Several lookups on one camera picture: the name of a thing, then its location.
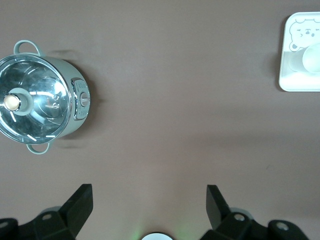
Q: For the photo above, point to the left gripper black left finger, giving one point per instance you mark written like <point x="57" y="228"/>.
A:
<point x="72" y="215"/>

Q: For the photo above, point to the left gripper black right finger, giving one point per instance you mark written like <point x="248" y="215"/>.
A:
<point x="225" y="220"/>

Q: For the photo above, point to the white IKEA cup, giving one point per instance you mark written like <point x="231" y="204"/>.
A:
<point x="311" y="58"/>

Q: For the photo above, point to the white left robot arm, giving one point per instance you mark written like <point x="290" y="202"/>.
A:
<point x="156" y="237"/>

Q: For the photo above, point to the white bear print tray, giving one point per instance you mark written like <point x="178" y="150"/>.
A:
<point x="295" y="82"/>

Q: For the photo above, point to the glass pot lid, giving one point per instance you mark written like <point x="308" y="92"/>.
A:
<point x="37" y="82"/>

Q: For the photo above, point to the green electric cooking pot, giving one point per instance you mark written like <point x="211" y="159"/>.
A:
<point x="75" y="72"/>

